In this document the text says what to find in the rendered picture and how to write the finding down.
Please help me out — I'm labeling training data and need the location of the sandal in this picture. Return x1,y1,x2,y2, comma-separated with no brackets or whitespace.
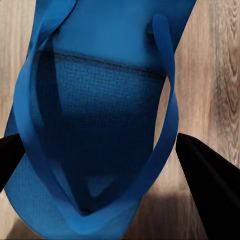
4,0,197,240

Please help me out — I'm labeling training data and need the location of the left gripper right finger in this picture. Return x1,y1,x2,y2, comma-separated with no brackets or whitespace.
175,133,240,240

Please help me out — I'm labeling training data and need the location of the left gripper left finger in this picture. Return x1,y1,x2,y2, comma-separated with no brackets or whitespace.
0,133,26,193

